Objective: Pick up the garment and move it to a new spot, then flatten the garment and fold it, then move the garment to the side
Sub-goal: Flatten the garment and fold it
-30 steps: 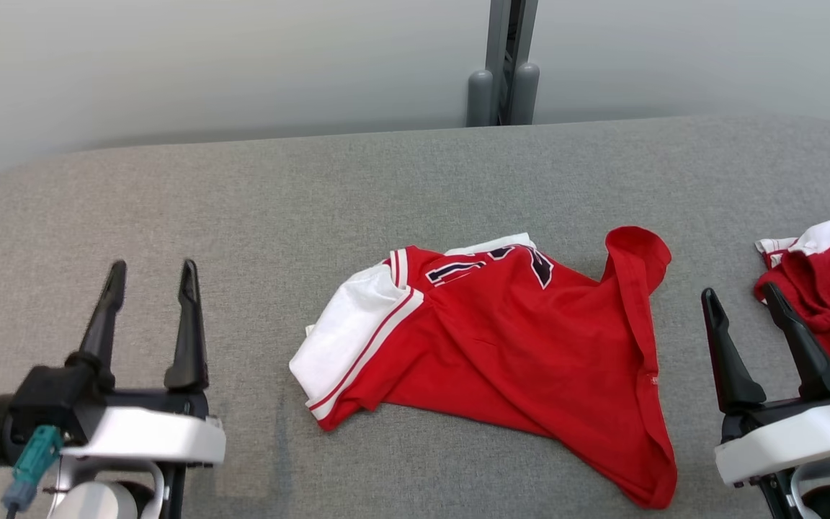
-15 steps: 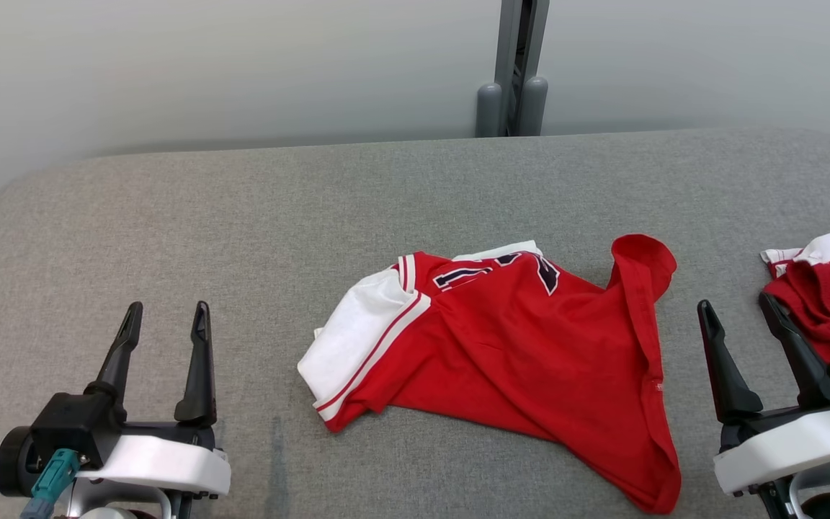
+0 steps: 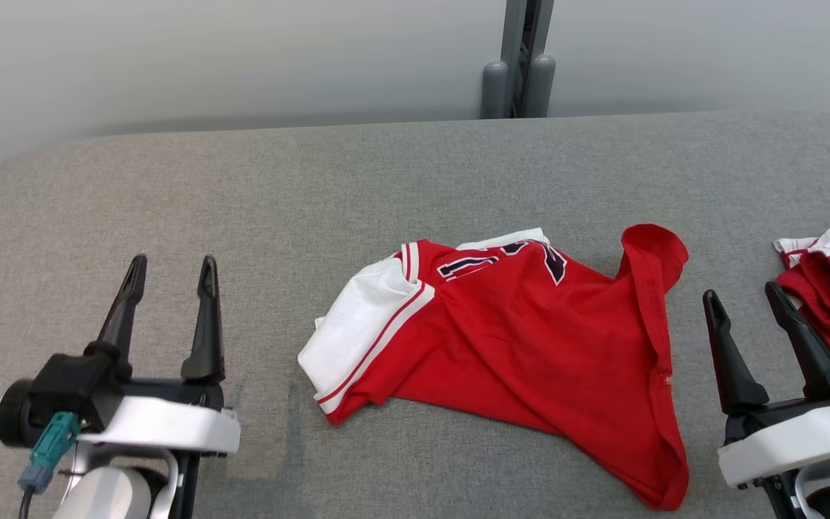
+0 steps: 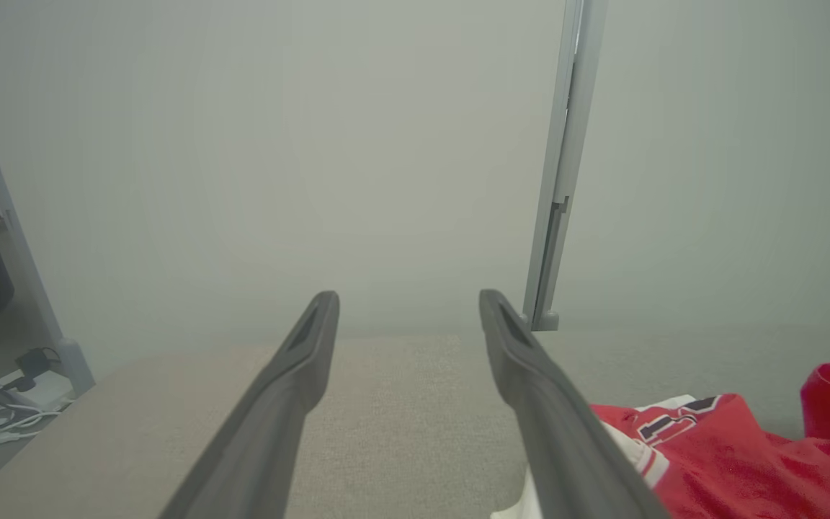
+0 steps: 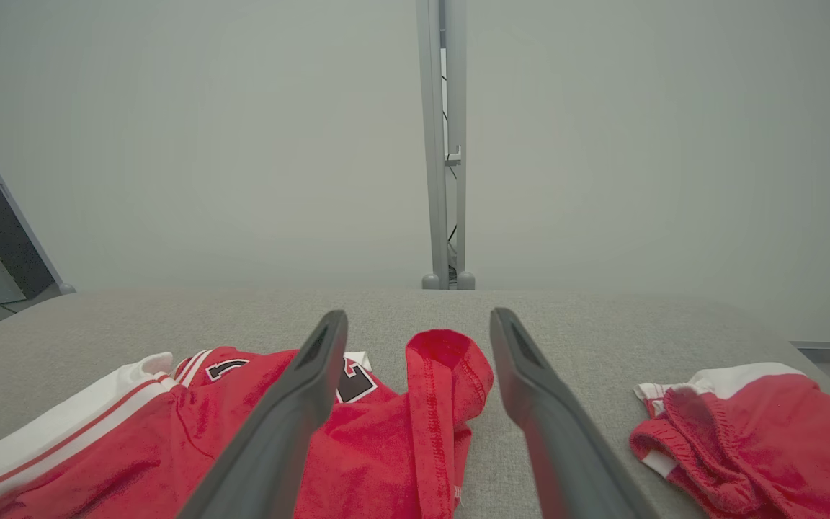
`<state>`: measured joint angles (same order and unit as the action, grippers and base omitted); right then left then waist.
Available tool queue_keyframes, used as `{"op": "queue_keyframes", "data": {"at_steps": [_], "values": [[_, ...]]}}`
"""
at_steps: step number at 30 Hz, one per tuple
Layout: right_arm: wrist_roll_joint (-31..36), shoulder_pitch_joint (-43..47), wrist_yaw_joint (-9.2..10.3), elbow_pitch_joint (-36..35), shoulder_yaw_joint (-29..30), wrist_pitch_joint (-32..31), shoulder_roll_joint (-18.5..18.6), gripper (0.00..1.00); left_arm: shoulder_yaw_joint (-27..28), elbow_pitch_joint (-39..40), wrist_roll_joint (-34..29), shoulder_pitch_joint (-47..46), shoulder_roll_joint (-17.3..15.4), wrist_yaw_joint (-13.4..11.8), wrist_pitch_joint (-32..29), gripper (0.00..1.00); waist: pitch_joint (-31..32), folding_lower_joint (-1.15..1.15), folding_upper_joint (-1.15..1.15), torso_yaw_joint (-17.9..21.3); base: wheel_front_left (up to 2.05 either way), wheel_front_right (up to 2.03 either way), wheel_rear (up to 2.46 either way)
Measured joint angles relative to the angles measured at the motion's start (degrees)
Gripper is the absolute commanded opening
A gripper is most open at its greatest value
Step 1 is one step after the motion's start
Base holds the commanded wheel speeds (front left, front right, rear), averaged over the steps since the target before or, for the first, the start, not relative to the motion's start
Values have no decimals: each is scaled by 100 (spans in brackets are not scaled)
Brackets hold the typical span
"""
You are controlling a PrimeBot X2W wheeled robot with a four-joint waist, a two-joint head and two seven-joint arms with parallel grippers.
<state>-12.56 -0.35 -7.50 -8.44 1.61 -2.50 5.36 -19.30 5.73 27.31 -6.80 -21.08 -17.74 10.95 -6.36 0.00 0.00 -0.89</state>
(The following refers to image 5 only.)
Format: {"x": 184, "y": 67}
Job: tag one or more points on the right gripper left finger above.
{"x": 278, "y": 447}

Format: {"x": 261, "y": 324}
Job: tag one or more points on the red basketball shorts white trim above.
{"x": 768, "y": 447}

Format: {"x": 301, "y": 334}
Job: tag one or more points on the grey metal partition post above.
{"x": 433, "y": 144}

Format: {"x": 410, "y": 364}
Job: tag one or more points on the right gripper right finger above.
{"x": 566, "y": 461}

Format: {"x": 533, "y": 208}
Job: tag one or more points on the computer tower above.
{"x": 4, "y": 238}

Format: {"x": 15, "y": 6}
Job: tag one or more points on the grey partition frame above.
{"x": 67, "y": 288}

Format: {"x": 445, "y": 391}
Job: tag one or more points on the red basketball jersey white trim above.
{"x": 386, "y": 447}

